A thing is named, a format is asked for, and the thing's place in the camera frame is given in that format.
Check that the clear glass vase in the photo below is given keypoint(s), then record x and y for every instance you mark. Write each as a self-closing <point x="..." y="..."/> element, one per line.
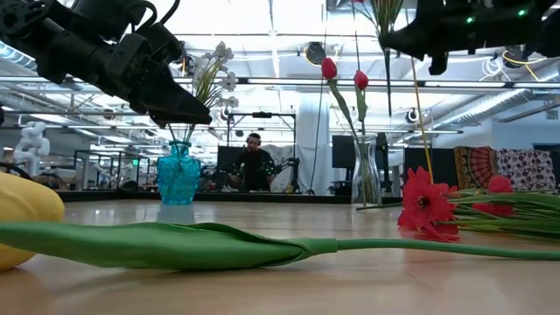
<point x="356" y="184"/>

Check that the orange mandala cloth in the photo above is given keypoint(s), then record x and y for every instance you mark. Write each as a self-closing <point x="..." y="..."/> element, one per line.
<point x="474" y="166"/>

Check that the black background frame rig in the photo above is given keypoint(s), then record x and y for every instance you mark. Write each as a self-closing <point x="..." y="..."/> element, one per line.
<point x="261" y="114"/>

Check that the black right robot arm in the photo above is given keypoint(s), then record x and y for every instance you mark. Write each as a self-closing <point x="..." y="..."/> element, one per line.
<point x="549" y="35"/>

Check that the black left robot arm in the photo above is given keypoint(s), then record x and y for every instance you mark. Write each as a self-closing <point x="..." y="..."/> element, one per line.
<point x="17" y="17"/>

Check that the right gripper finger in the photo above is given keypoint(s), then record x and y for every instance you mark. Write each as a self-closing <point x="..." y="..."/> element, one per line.
<point x="438" y="63"/>
<point x="420" y="39"/>

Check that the yellow artificial tulip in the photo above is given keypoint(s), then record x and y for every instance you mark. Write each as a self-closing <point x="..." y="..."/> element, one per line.
<point x="153" y="245"/>

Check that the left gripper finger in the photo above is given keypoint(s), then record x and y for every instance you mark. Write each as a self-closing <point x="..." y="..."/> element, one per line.
<point x="162" y="94"/>
<point x="179" y="121"/>

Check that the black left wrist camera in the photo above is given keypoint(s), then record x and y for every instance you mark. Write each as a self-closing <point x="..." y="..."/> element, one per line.
<point x="159" y="41"/>

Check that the red large-blossom flower bunch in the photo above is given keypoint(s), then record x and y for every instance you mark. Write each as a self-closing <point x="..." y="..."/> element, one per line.
<point x="424" y="205"/>

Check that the black background robot arm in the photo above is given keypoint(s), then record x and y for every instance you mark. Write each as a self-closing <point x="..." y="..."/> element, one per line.
<point x="294" y="168"/>

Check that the person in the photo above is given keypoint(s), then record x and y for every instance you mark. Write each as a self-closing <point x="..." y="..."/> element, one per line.
<point x="254" y="168"/>

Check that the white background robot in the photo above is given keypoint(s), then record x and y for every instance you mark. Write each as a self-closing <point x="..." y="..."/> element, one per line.
<point x="30" y="144"/>

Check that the black table frame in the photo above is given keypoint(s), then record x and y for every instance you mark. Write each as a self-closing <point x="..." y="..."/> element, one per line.
<point x="131" y="197"/>

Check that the black background panel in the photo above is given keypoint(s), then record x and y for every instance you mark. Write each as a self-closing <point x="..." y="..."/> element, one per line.
<point x="442" y="166"/>

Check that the teal glass vase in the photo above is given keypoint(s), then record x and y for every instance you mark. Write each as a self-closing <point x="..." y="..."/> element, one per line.
<point x="177" y="179"/>

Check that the black monitor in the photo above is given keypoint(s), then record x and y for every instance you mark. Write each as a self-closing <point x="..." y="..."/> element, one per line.
<point x="339" y="151"/>

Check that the round black ceiling fixture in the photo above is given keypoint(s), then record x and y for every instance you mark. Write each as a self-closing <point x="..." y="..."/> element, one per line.
<point x="225" y="113"/>
<point x="411" y="115"/>

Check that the purple white patterned cloth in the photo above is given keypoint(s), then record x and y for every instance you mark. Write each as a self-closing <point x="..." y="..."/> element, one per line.
<point x="525" y="168"/>

